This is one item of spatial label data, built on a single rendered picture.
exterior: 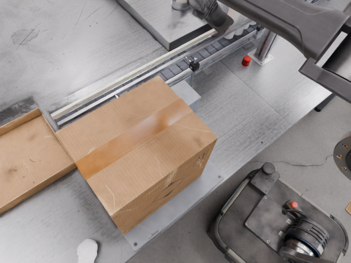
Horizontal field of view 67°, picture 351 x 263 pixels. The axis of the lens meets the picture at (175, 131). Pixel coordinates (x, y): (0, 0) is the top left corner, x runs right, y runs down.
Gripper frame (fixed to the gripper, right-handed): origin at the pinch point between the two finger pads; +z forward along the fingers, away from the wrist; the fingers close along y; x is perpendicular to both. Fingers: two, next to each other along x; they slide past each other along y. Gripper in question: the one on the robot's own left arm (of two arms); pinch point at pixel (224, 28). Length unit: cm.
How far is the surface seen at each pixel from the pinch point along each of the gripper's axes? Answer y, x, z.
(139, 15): 33.1, 19.7, -7.3
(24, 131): 10, 73, -46
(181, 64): -0.9, 21.8, -10.4
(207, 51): -1.9, 11.4, -2.0
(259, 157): -41, 40, 88
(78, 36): 41, 44, -21
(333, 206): -95, 29, 96
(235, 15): -1.7, -5.8, -3.8
